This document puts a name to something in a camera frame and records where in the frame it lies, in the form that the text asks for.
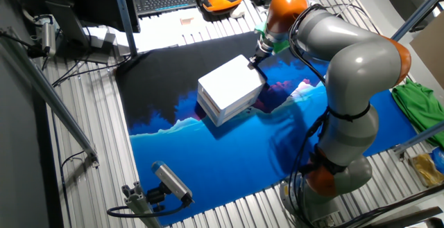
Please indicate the aluminium profile bar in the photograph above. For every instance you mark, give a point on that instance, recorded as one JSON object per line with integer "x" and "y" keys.
{"x": 419, "y": 137}
{"x": 52, "y": 96}

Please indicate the white lumpy object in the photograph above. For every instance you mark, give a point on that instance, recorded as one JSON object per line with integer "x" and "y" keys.
{"x": 238, "y": 12}

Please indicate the green cloth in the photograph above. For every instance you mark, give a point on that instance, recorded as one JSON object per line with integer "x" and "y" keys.
{"x": 419, "y": 106}

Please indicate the white drawer cabinet frame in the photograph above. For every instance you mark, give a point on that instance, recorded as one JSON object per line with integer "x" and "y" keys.
{"x": 230, "y": 80}

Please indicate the silver orange robot arm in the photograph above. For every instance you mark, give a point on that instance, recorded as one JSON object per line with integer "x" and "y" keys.
{"x": 354, "y": 61}

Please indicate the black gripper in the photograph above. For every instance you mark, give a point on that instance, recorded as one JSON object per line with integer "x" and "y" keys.
{"x": 263, "y": 48}

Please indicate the black computer keyboard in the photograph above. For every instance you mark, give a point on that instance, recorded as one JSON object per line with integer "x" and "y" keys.
{"x": 163, "y": 1}

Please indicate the blue plastic bag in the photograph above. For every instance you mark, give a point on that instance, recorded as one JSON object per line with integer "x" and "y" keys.
{"x": 438, "y": 158}

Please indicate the aluminium camera mount profile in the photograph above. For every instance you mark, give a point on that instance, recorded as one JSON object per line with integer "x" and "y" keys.
{"x": 138, "y": 203}

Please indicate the aluminium profile post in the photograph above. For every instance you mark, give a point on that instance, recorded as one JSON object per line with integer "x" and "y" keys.
{"x": 124, "y": 16}
{"x": 419, "y": 11}

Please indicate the silver camera on mount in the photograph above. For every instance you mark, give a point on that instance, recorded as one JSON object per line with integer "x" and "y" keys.
{"x": 48, "y": 37}

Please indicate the green wrist mount bracket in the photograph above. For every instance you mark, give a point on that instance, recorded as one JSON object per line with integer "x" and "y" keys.
{"x": 281, "y": 46}

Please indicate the blue black printed cloth mat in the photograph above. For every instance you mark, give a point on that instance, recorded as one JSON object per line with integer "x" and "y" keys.
{"x": 225, "y": 162}

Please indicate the white paper sheet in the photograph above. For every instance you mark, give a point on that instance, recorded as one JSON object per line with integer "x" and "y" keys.
{"x": 159, "y": 35}

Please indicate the brown cardboard board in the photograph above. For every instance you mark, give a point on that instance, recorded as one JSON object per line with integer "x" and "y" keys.
{"x": 430, "y": 51}

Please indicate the silver camera with blue end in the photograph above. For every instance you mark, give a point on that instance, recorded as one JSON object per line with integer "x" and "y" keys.
{"x": 171, "y": 181}

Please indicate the yellow plastic bag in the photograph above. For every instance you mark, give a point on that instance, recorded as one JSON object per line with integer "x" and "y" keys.
{"x": 425, "y": 169}

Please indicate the pale wooden block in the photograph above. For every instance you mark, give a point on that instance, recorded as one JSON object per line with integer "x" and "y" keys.
{"x": 187, "y": 21}

